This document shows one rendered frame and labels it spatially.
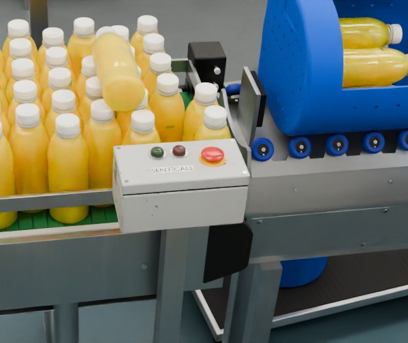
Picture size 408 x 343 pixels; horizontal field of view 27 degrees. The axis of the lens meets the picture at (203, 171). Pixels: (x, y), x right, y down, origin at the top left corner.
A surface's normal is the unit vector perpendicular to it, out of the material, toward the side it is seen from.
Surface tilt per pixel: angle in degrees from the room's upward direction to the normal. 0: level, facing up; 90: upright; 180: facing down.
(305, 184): 71
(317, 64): 62
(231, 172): 0
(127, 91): 91
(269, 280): 90
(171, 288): 90
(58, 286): 90
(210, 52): 0
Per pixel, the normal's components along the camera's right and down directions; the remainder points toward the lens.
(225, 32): 0.08, -0.78
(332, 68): 0.23, 0.22
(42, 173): 0.66, 0.51
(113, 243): 0.21, 0.62
